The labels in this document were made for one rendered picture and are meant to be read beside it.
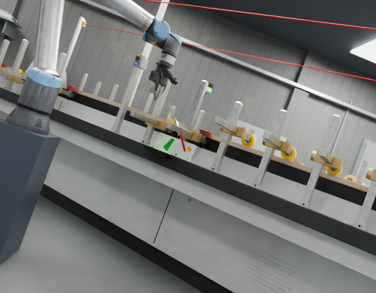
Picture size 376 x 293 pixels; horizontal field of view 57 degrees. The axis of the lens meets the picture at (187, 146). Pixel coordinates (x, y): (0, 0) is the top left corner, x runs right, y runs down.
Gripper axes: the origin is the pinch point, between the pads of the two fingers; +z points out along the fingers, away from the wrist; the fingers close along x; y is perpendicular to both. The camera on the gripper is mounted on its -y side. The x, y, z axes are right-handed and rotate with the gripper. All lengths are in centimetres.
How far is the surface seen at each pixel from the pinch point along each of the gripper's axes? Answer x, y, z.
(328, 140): -13, -92, -6
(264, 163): -14, -67, 14
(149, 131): -15.2, 6.9, 19.1
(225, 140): -14.1, -42.7, 9.6
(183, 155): -13.8, -21.4, 25.3
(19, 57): -19, 156, -1
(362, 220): -12, -117, 24
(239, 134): -13, -49, 4
